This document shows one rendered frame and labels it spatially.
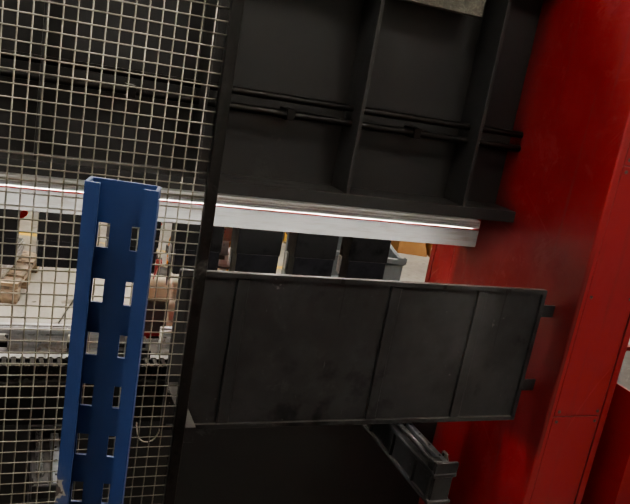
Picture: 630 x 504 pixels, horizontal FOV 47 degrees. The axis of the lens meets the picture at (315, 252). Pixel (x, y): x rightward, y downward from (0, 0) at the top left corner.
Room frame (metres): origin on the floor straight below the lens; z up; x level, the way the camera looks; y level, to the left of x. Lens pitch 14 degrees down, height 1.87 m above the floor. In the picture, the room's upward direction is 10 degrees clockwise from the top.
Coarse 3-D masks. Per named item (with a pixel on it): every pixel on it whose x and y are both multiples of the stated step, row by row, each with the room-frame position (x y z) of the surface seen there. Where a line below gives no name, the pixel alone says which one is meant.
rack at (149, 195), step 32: (96, 192) 0.57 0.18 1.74; (128, 192) 0.59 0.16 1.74; (160, 192) 0.59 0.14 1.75; (96, 224) 0.57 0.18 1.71; (128, 224) 0.59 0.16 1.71; (96, 256) 0.59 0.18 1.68; (128, 256) 0.59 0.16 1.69; (96, 320) 0.59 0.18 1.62; (128, 320) 0.59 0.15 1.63; (128, 352) 0.57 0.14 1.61; (96, 384) 0.59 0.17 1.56; (128, 384) 0.57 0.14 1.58; (64, 416) 0.57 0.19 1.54; (96, 416) 0.59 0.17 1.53; (128, 416) 0.57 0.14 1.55; (64, 448) 0.57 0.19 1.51; (96, 448) 0.59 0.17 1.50; (128, 448) 0.58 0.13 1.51; (64, 480) 0.57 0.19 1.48; (96, 480) 0.59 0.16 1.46
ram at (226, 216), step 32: (0, 192) 1.96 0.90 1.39; (32, 192) 1.99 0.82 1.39; (64, 192) 2.03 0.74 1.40; (224, 224) 2.22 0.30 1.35; (256, 224) 2.26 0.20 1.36; (288, 224) 2.30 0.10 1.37; (320, 224) 2.35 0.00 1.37; (352, 224) 2.39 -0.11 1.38; (384, 224) 2.44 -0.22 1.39; (416, 224) 2.49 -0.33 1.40
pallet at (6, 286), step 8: (32, 256) 5.19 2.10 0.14; (16, 264) 4.95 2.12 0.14; (24, 264) 4.98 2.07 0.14; (32, 264) 5.06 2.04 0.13; (8, 272) 4.75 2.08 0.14; (16, 272) 4.78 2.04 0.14; (24, 272) 4.81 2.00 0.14; (32, 272) 5.23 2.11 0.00; (24, 280) 4.87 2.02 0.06; (0, 288) 4.53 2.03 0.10; (8, 288) 4.54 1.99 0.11; (16, 288) 4.55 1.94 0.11; (24, 288) 4.87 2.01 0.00; (0, 296) 4.53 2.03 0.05; (8, 296) 4.54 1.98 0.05; (16, 296) 4.55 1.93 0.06
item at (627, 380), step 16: (624, 368) 2.58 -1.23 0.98; (624, 384) 2.41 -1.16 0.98; (624, 400) 2.31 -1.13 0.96; (608, 416) 2.36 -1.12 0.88; (624, 416) 2.30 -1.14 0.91; (608, 432) 2.34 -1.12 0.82; (624, 432) 2.28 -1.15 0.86; (608, 448) 2.32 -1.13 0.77; (624, 448) 2.26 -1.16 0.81; (592, 464) 2.36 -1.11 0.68; (608, 464) 2.30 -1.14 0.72; (624, 464) 2.25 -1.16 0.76; (592, 480) 2.34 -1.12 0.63; (608, 480) 2.28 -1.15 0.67; (624, 480) 2.24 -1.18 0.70; (592, 496) 2.33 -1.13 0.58; (608, 496) 2.27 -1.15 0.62; (624, 496) 2.25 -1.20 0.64
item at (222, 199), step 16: (0, 176) 1.77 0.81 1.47; (16, 176) 1.79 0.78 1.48; (32, 176) 1.80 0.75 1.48; (176, 192) 1.95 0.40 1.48; (272, 208) 2.06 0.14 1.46; (288, 208) 2.08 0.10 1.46; (304, 208) 2.10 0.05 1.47; (320, 208) 2.12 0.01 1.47; (336, 208) 2.14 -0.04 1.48; (352, 208) 2.16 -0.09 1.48; (368, 208) 2.21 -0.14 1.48; (432, 224) 2.28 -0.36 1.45; (448, 224) 2.30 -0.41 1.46; (464, 224) 2.33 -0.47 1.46
